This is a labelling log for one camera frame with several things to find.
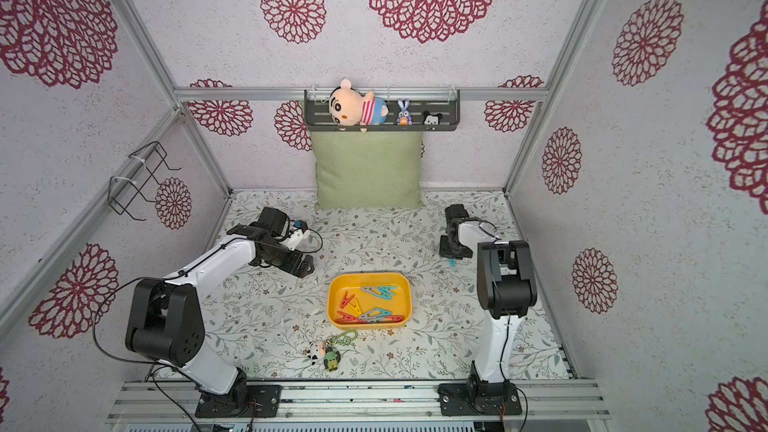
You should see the green toy keychain with chain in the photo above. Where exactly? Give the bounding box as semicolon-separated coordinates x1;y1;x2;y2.
323;329;359;372

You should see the red clothespin in box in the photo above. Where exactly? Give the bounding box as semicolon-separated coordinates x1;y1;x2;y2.
340;291;355;309

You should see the green square pillow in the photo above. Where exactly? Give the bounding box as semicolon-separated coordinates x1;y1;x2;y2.
311;131;423;209

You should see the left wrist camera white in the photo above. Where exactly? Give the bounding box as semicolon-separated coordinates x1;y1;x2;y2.
281;220;309;251

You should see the aluminium front rail frame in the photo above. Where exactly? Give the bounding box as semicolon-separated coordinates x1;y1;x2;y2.
106;379;616;431

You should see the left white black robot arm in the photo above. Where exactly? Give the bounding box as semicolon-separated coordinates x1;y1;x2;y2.
125;207;314;396

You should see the black wire wall rack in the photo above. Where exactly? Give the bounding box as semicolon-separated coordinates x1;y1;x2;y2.
106;140;180;222

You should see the yellow clothespin in box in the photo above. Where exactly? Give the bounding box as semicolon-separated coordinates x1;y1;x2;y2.
348;299;362;317

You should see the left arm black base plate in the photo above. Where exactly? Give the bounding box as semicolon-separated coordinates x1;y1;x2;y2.
194;384;282;419

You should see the black white mouse figure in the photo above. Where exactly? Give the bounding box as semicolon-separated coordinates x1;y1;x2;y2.
422;111;443;127

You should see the dark metal wall shelf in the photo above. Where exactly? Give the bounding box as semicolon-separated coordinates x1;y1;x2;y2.
303;88;461;132

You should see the small blue bunny figure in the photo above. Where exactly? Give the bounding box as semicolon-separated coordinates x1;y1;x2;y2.
397;99;412;126

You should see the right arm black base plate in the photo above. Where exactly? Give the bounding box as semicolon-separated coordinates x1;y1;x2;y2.
437;380;523;416

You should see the yellow plastic storage box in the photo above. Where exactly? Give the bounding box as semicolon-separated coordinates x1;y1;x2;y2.
326;272;413;330

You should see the cow plush keychain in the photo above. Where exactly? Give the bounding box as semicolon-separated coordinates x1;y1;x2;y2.
303;341;326;365

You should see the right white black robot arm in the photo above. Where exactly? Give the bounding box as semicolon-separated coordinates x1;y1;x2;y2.
439;204;538;401

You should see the pink boy plush doll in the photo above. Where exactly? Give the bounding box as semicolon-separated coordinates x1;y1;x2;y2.
328;79;389;132

